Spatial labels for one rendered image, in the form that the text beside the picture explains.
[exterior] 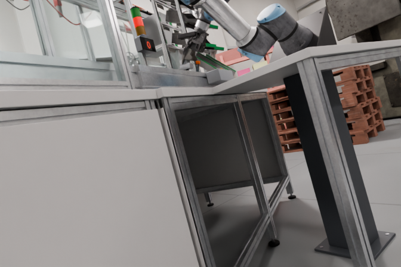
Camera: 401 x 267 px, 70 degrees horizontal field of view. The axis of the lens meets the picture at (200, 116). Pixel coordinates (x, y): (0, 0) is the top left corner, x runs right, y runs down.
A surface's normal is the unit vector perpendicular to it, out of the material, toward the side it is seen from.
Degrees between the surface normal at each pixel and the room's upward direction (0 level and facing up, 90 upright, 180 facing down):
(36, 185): 90
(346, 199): 90
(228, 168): 90
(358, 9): 90
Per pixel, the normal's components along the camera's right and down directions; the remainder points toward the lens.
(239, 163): -0.42, 0.09
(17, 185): 0.87, -0.25
